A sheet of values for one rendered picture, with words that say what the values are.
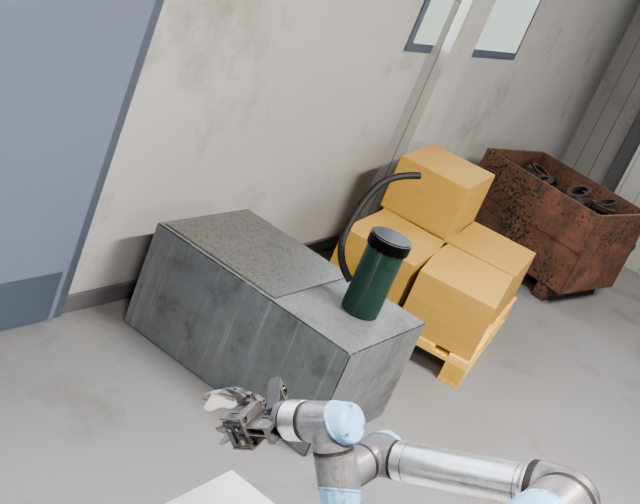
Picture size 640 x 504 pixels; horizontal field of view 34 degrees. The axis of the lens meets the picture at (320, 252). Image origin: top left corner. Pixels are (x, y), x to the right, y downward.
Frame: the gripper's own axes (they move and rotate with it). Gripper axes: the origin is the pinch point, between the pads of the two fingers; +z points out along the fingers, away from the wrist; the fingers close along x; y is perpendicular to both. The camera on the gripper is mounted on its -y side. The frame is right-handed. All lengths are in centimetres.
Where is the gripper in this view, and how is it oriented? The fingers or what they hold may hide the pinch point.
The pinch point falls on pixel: (215, 410)
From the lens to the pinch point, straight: 207.2
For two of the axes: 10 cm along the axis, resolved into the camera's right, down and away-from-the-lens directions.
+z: -7.8, 0.7, 6.2
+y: -5.2, 4.6, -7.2
